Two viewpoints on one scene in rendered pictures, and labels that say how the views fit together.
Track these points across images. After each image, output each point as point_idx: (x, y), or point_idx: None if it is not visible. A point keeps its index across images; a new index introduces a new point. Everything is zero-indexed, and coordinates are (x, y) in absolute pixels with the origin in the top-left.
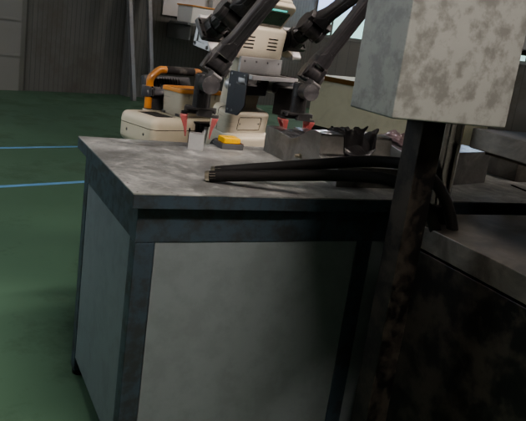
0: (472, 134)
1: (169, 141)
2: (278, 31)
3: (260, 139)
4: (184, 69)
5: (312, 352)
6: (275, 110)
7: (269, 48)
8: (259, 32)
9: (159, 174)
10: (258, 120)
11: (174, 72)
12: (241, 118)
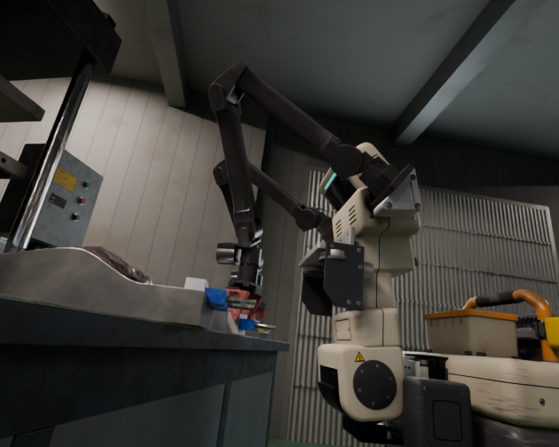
0: (0, 237)
1: (277, 341)
2: (352, 195)
3: (331, 349)
4: (494, 295)
5: None
6: (356, 303)
7: (350, 222)
8: (341, 212)
9: None
10: (347, 324)
11: (483, 301)
12: (336, 322)
